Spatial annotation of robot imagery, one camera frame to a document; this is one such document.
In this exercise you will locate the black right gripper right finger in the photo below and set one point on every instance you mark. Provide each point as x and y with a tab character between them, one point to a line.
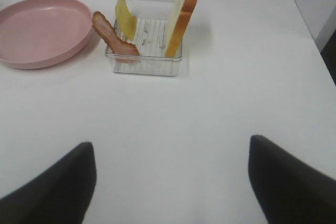
287	189

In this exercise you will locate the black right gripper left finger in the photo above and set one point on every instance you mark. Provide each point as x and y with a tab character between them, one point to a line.
61	194

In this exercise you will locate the bacon strip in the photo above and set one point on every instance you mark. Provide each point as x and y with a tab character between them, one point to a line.
105	30

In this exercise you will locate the pink plate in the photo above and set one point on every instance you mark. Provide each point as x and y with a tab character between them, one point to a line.
41	33

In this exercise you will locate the yellow cheese slice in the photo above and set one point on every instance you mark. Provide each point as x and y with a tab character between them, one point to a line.
126	21

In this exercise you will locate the clear right plastic tray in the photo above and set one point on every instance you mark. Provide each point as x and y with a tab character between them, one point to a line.
152	18

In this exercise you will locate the right bread slice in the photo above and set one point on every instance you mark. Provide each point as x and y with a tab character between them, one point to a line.
177	25

